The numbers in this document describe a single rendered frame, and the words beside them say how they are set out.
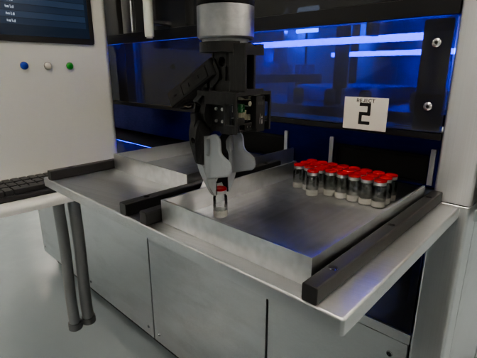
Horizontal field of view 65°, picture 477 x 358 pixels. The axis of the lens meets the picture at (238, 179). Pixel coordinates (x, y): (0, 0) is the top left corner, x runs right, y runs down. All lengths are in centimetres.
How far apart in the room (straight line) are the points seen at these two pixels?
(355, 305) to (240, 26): 34
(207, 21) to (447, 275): 58
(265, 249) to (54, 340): 154
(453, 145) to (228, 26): 42
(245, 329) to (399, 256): 72
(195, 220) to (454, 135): 44
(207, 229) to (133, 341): 132
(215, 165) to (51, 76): 77
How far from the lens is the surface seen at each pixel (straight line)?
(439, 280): 78
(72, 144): 124
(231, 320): 118
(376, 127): 74
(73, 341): 186
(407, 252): 52
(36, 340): 193
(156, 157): 96
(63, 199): 101
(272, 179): 74
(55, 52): 122
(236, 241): 46
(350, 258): 44
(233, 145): 56
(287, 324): 103
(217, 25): 50
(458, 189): 72
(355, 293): 42
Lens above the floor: 110
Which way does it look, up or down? 16 degrees down
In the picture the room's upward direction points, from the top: straight up
